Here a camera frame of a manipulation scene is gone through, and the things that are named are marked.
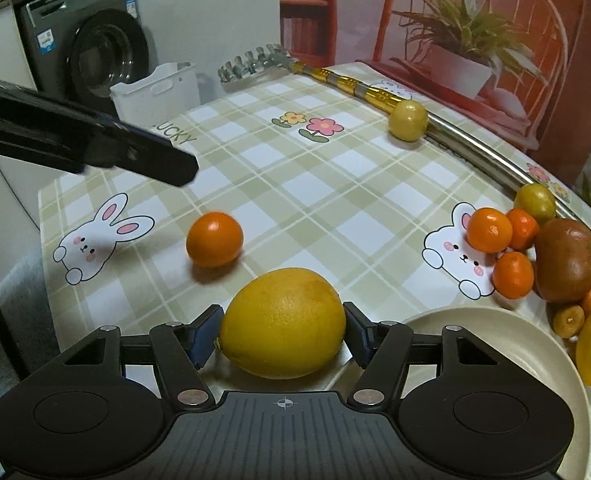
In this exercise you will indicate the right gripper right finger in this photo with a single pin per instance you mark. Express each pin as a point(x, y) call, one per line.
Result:
point(381, 351)

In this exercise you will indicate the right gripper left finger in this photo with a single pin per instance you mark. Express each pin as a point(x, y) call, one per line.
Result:
point(179, 352)

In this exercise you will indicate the large yellow lemon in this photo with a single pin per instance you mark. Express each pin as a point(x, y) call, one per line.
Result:
point(286, 324)

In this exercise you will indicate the brown longan fruit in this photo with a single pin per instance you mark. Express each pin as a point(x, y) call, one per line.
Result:
point(568, 321)

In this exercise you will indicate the large red apple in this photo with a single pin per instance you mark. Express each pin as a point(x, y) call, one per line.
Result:
point(563, 261)

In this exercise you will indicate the yellow-green plum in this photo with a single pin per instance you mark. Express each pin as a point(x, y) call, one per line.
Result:
point(408, 121)
point(537, 201)

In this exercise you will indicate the grey washing machine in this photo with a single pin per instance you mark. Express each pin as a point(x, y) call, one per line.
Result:
point(78, 50)

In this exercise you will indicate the cream round plate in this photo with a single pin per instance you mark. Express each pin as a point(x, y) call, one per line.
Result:
point(488, 395)

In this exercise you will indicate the white plastic basket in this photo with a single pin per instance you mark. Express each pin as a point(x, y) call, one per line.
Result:
point(169, 90)

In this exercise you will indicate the checkered bunny tablecloth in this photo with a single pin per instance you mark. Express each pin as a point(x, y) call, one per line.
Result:
point(314, 180)

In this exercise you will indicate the telescopic metal pole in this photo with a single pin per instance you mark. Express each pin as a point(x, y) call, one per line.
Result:
point(265, 60)

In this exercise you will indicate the printed room backdrop cloth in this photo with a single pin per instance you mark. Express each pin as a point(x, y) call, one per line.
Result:
point(520, 68)

